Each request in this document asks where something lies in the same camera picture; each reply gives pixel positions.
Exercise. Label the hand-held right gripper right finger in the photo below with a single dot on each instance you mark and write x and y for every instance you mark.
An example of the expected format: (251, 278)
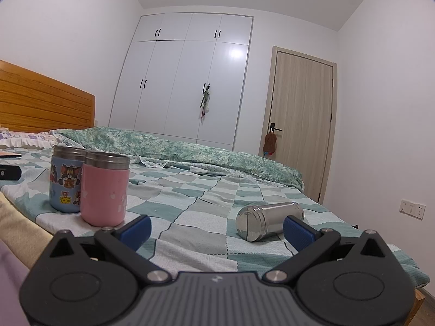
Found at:
(299, 232)

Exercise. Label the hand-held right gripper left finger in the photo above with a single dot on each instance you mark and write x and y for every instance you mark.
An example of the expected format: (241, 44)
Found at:
(137, 231)

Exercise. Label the silver steel cup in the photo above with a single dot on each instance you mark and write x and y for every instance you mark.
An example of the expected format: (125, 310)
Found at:
(265, 219)

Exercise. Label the pink cup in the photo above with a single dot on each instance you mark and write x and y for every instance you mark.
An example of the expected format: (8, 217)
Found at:
(103, 193)

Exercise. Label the blue cartoon cup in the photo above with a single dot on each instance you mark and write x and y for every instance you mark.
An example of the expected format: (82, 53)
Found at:
(63, 183)

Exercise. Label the brown hanging bag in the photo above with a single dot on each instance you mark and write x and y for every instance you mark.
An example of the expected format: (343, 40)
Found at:
(269, 144)

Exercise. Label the green floral quilt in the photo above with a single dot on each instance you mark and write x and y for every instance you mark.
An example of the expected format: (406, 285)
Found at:
(204, 156)

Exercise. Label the light wooden door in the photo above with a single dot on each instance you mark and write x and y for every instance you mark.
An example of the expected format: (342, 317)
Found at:
(300, 122)

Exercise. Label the beige blanket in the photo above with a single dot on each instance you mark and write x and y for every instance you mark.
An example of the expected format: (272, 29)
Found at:
(20, 231)

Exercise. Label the purple cloth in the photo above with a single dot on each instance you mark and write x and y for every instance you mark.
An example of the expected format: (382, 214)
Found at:
(10, 285)

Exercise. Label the ruffled floral pillow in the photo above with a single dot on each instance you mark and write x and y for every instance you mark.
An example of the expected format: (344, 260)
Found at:
(30, 140)

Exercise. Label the black box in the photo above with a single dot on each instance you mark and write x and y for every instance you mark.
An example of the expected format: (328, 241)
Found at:
(9, 172)

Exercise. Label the dark flat device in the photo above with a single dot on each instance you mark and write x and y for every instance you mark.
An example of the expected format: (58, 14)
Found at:
(9, 156)

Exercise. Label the white wardrobe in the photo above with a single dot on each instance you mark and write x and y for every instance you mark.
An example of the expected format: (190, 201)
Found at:
(180, 81)

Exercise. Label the wooden headboard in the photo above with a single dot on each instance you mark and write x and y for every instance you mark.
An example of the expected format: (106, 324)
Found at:
(44, 102)

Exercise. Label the white wall socket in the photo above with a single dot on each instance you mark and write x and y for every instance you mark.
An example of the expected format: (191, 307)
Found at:
(412, 208)

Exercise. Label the wooden bed side rail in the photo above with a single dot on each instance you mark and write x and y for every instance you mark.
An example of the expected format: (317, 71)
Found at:
(415, 307)

